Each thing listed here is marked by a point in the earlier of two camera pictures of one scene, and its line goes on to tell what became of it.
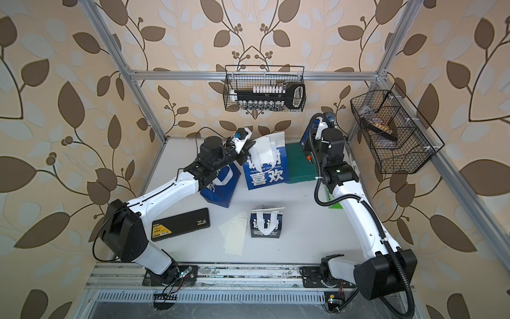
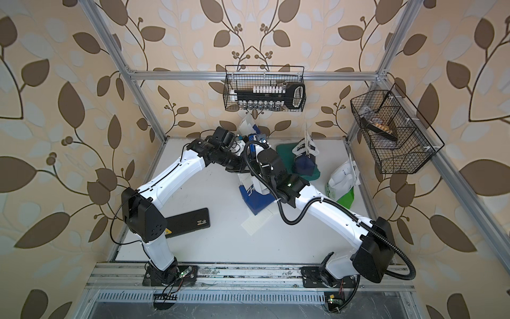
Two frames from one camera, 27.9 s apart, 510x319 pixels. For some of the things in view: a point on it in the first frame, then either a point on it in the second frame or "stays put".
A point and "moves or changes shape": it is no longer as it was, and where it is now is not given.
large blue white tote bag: (266, 163) moves or changes shape
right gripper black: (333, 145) → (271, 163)
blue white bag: (222, 191) → (255, 194)
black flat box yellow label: (180, 224) stays put
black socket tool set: (291, 96) stays put
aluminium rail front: (125, 283) stays put
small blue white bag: (266, 222) → (305, 151)
